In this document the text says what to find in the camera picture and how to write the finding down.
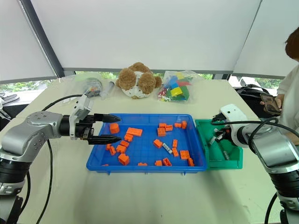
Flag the person's hand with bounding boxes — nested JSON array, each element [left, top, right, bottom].
[[259, 93, 285, 111]]

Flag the blue plastic bin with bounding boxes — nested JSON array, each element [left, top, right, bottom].
[[86, 113, 208, 175]]

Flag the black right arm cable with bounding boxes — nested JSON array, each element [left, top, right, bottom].
[[211, 116, 299, 155], [264, 193, 279, 224]]

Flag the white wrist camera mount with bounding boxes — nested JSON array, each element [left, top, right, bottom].
[[69, 94, 94, 140], [220, 104, 249, 125]]

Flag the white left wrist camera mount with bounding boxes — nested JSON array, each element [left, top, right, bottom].
[[69, 94, 94, 140]]

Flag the black bag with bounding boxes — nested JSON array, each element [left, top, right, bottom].
[[234, 84, 279, 113]]

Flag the green plastic bin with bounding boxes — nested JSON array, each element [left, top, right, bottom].
[[194, 119, 244, 170]]

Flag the black robot stand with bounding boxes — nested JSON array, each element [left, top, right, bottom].
[[0, 195, 24, 224]]

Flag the clear bag of coloured bricks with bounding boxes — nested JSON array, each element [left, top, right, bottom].
[[157, 70, 199, 104]]

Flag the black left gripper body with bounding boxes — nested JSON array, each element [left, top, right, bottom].
[[76, 113, 96, 142]]

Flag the long flat orange brick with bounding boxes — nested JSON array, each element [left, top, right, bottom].
[[126, 127, 143, 137]]

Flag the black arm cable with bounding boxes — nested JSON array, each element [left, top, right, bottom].
[[211, 116, 299, 155], [35, 139, 55, 224], [264, 193, 279, 224], [41, 94, 83, 112]]

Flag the dark shoe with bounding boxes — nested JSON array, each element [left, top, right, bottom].
[[0, 91, 21, 104]]

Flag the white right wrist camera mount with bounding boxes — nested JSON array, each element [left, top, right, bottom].
[[220, 104, 249, 125]]

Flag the brown plush teddy bear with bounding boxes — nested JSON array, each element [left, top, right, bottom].
[[115, 62, 163, 100]]

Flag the clear plastic bag with parts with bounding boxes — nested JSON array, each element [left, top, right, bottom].
[[59, 73, 104, 99]]

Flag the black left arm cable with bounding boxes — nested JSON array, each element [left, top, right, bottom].
[[35, 139, 55, 224], [41, 94, 83, 112]]

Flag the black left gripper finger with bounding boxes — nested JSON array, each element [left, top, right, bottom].
[[87, 134, 122, 146], [94, 113, 121, 123]]

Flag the person in white shirt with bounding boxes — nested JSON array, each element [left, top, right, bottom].
[[276, 29, 299, 140]]

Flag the dark smartphone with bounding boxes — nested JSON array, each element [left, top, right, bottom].
[[260, 93, 282, 115]]

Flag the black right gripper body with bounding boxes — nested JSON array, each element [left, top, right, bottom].
[[211, 113, 232, 142]]

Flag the dark window frame post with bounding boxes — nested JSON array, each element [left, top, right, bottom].
[[18, 0, 64, 78]]

